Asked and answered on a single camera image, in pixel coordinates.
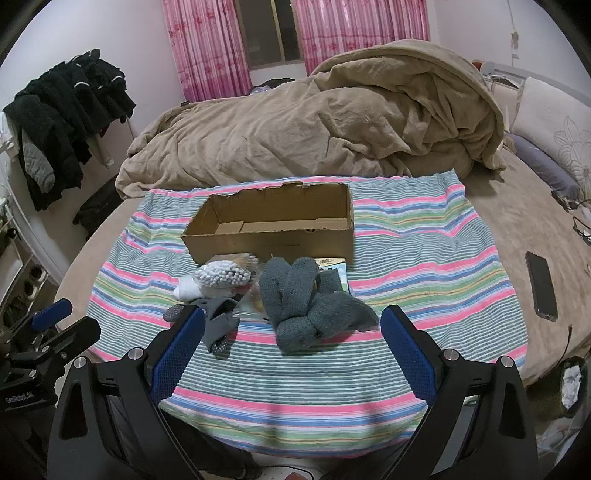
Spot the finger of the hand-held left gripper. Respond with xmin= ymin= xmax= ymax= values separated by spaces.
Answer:
xmin=0 ymin=298 xmax=75 ymax=344
xmin=9 ymin=318 xmax=102 ymax=366

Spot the window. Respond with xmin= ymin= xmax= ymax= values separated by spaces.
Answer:
xmin=233 ymin=0 xmax=305 ymax=70

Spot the pile of black clothes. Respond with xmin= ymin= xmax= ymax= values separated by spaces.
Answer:
xmin=4 ymin=48 xmax=137 ymax=212

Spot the black smartphone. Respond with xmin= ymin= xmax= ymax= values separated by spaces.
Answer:
xmin=525 ymin=251 xmax=558 ymax=322

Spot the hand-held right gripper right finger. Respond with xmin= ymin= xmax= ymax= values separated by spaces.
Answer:
xmin=379 ymin=304 xmax=541 ymax=480

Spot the dark stool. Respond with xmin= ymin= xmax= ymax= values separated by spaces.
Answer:
xmin=74 ymin=189 xmax=123 ymax=241

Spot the striped cloth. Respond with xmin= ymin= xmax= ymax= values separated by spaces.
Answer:
xmin=88 ymin=170 xmax=529 ymax=460

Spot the white sock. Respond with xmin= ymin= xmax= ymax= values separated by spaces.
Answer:
xmin=173 ymin=274 xmax=208 ymax=303

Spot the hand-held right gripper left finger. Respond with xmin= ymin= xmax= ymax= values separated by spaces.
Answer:
xmin=46 ymin=305 xmax=206 ymax=480

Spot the grey dotted sock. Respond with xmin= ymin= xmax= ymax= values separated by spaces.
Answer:
xmin=164 ymin=298 xmax=241 ymax=358

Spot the clear zip bag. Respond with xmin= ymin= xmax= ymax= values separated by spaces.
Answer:
xmin=233 ymin=281 xmax=274 ymax=324

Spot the cardboard box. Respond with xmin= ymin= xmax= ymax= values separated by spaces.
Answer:
xmin=180 ymin=181 xmax=355 ymax=266

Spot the blue-grey pillow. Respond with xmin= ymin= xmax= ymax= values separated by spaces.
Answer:
xmin=503 ymin=131 xmax=581 ymax=199

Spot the grey knitted glove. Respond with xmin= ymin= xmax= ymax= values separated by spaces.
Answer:
xmin=257 ymin=257 xmax=319 ymax=324
xmin=274 ymin=270 xmax=380 ymax=356

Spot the white shelf unit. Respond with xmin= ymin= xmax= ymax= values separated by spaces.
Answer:
xmin=0 ymin=185 xmax=51 ymax=319

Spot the black cable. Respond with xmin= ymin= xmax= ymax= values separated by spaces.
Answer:
xmin=551 ymin=189 xmax=591 ymax=245

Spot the trash bin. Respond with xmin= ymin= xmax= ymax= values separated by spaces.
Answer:
xmin=556 ymin=355 xmax=591 ymax=418

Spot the round beige bed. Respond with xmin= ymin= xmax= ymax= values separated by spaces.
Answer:
xmin=54 ymin=83 xmax=591 ymax=388

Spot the beige blanket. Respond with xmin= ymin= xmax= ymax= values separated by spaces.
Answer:
xmin=115 ymin=39 xmax=507 ymax=200

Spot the white flowered pillow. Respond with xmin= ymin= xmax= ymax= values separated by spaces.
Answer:
xmin=508 ymin=76 xmax=591 ymax=204

